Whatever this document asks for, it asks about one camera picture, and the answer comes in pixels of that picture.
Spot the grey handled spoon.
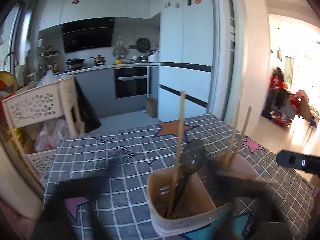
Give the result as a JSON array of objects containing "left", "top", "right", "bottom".
[{"left": 170, "top": 139, "right": 206, "bottom": 216}]

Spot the long bamboo chopstick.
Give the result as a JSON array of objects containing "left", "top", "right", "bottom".
[{"left": 166, "top": 90, "right": 185, "bottom": 218}]

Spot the thin bamboo chopstick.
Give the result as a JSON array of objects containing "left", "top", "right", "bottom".
[{"left": 227, "top": 106, "right": 252, "bottom": 168}]

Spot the bamboo chopstick blue pattern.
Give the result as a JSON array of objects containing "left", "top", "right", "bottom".
[{"left": 223, "top": 101, "right": 240, "bottom": 169}]

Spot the white utensil holder caddy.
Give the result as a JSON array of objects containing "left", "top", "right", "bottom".
[{"left": 146, "top": 152, "right": 258, "bottom": 237}]

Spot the cardboard box on floor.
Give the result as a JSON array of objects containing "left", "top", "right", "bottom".
[{"left": 145, "top": 98, "right": 157, "bottom": 119}]

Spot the white refrigerator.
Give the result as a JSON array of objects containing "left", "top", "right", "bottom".
[{"left": 158, "top": 0, "right": 214, "bottom": 122}]

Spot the white rice cooker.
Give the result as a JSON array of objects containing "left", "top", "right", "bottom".
[{"left": 148, "top": 49, "right": 159, "bottom": 63}]

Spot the black built-in oven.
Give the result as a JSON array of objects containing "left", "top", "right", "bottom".
[{"left": 114, "top": 67, "right": 148, "bottom": 99}]

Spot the grey checkered tablecloth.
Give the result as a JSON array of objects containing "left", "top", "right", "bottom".
[{"left": 41, "top": 114, "right": 313, "bottom": 239}]

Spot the black wok on stove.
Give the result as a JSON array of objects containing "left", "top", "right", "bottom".
[{"left": 66, "top": 57, "right": 85, "bottom": 70}]

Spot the black range hood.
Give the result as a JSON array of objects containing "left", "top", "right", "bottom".
[{"left": 61, "top": 17, "right": 115, "bottom": 53}]

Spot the cream perforated storage rack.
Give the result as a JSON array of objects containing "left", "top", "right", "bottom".
[{"left": 2, "top": 75, "right": 85, "bottom": 179}]

